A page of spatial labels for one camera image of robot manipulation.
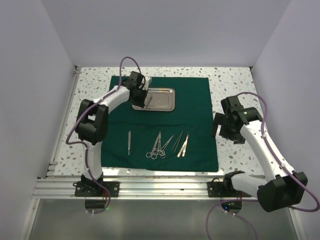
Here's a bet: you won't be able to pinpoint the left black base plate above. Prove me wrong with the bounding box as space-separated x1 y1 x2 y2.
72 181 120 198

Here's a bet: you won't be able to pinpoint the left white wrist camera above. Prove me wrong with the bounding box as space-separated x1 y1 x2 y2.
142 76 152 90

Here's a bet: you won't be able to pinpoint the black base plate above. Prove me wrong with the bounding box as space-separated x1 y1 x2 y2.
207 181 251 198
72 181 120 198

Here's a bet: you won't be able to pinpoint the steel ring-handled clamp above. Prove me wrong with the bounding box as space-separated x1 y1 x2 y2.
145 132 161 160

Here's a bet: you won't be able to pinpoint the aluminium mounting rail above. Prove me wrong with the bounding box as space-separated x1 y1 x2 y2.
34 176 293 201

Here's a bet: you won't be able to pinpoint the steel needle holder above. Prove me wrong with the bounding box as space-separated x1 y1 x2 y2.
161 135 174 153

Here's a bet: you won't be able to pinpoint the thin pointed steel tweezers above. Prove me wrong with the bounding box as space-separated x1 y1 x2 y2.
171 130 184 152

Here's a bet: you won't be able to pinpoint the stainless steel instrument tray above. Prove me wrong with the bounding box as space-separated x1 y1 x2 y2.
132 87 176 112

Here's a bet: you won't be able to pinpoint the steel scalpel handle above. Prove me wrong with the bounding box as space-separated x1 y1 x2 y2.
127 131 132 156

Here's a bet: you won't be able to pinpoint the green surgical drape cloth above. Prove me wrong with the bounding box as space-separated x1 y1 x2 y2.
101 77 219 172

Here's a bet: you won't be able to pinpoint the steel forceps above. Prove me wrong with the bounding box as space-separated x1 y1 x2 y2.
145 96 153 110

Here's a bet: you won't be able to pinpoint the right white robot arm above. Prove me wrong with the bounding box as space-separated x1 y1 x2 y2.
211 95 308 212

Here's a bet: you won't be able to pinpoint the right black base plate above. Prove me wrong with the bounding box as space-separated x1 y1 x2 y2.
207 181 251 198

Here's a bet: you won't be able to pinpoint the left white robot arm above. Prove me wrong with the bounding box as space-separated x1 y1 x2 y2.
75 71 152 197

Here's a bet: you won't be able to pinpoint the steel surgical scissors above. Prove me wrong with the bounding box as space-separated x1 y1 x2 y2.
155 132 166 159

